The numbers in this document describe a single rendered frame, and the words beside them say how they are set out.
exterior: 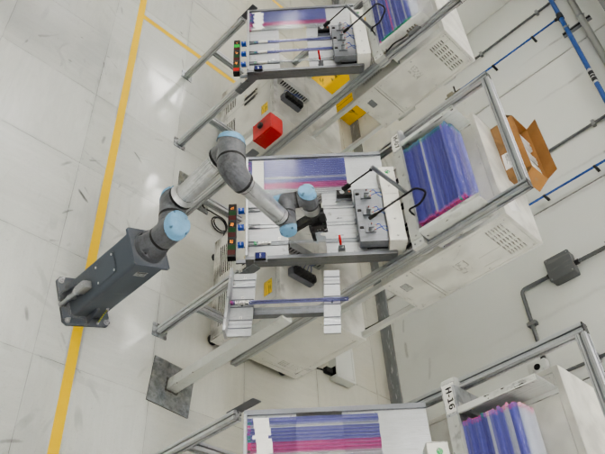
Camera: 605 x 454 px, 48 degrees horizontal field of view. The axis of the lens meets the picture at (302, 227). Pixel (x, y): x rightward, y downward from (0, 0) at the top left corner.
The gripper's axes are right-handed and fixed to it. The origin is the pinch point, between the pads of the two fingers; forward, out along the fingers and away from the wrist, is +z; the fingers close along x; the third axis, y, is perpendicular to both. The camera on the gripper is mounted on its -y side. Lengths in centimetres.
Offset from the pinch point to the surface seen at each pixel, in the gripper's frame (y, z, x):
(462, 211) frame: 67, -17, -12
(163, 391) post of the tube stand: -86, 41, -45
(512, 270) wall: 112, 133, 59
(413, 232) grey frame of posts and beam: 45.6, -0.8, -5.9
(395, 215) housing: 39.1, 0.2, 7.1
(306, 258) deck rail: -5.1, 0.3, -10.1
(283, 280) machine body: -21.9, 27.3, 0.3
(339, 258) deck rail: 10.0, 4.2, -10.1
